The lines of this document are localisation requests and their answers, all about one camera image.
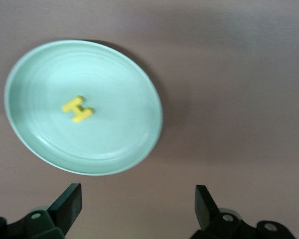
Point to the green plate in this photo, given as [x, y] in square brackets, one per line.
[102, 74]

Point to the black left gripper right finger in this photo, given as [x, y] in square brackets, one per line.
[205, 209]

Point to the yellow foam letter H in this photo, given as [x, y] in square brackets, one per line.
[77, 109]

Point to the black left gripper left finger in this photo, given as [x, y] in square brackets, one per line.
[64, 206]

